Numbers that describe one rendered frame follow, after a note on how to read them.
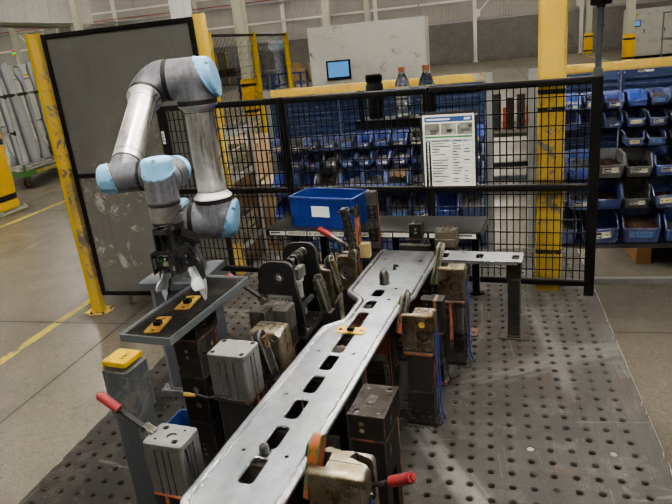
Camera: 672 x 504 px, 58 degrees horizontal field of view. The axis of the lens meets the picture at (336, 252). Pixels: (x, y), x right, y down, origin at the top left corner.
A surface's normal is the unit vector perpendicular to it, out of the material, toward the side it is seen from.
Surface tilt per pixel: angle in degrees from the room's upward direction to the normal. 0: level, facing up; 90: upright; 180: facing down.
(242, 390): 90
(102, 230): 90
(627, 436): 0
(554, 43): 90
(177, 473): 90
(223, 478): 0
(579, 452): 0
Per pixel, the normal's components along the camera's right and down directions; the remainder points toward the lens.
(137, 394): 0.94, 0.03
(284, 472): -0.10, -0.94
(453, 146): -0.34, 0.33
